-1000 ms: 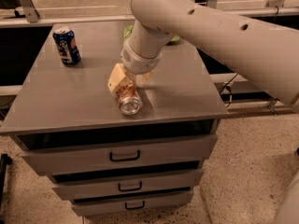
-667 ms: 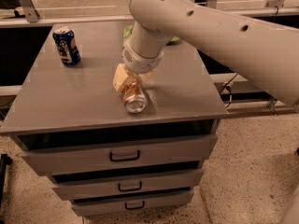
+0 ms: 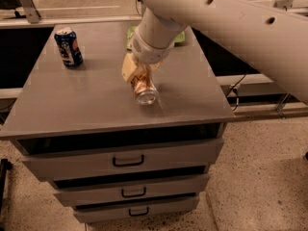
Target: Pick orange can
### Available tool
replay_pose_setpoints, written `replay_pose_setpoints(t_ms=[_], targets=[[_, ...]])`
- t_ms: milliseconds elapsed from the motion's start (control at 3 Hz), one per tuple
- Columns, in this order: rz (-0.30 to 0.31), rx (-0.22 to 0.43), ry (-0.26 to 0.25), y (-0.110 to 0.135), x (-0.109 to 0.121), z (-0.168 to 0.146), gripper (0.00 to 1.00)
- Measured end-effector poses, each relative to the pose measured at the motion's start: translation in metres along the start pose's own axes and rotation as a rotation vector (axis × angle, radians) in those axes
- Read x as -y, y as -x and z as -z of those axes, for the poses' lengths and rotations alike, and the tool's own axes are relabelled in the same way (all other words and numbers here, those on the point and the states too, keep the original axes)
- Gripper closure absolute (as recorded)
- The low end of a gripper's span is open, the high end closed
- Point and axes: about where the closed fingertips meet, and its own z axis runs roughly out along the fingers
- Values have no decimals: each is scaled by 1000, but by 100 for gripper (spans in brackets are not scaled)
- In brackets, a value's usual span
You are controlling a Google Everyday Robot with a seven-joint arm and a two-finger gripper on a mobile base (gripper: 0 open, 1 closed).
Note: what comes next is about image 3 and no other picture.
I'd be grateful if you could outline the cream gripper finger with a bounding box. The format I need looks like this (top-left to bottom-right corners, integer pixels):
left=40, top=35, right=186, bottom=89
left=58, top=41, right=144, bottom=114
left=148, top=62, right=161, bottom=75
left=130, top=72, right=144, bottom=90

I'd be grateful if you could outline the orange soda can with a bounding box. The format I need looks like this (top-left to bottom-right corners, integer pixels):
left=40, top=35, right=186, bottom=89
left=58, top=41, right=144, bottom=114
left=132, top=66, right=158, bottom=106

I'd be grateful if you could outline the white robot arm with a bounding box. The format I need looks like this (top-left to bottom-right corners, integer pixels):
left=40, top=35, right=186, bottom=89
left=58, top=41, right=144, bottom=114
left=122, top=0, right=308, bottom=103

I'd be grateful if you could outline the blue soda can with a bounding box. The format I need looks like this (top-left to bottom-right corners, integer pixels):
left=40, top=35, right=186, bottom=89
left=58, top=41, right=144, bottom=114
left=54, top=27, right=83, bottom=68

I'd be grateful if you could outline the green snack bag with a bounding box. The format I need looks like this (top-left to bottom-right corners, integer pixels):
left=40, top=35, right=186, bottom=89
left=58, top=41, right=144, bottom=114
left=126, top=26, right=186, bottom=51

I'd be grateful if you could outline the grey drawer cabinet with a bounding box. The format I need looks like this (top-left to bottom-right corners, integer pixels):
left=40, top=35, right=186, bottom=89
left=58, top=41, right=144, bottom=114
left=1, top=22, right=233, bottom=212

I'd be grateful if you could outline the top grey drawer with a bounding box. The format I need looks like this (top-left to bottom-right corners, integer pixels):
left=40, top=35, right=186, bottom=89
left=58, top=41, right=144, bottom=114
left=22, top=138, right=223, bottom=181

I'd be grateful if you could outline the grey drawer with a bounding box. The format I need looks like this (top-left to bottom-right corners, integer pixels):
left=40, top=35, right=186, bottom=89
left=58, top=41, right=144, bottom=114
left=22, top=138, right=223, bottom=181
left=55, top=173, right=209, bottom=207
left=73, top=195, right=199, bottom=223

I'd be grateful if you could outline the middle grey drawer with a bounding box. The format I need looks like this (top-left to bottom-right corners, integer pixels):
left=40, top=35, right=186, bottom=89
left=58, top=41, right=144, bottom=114
left=55, top=173, right=209, bottom=207

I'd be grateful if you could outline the bottom grey drawer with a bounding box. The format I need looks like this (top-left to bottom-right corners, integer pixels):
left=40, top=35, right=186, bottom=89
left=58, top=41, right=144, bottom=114
left=73, top=195, right=199, bottom=223

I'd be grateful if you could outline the black cable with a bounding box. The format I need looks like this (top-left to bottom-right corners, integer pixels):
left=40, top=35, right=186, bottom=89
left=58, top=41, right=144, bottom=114
left=225, top=66, right=254, bottom=112

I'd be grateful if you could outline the grey metal railing frame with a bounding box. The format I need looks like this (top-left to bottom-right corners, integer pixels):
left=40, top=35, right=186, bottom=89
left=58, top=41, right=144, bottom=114
left=1, top=0, right=308, bottom=30

